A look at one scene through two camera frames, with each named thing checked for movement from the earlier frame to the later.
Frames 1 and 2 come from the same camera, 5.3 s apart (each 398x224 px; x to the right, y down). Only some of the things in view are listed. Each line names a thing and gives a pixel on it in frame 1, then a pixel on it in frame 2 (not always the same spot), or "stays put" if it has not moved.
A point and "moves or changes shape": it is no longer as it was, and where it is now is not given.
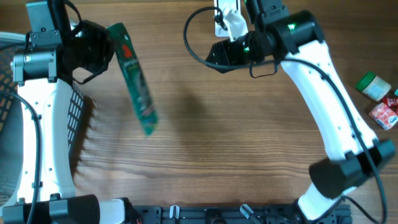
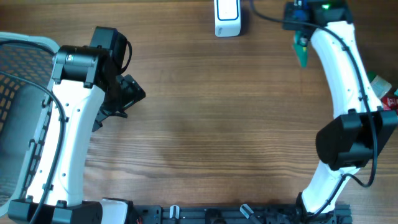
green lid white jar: (372, 86) stays put
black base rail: (243, 214) stays put
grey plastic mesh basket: (12, 128) stays put
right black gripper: (221, 54) to (286, 4)
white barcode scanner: (221, 8) stays put
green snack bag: (134, 78) moves or changes shape
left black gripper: (102, 34) to (133, 92)
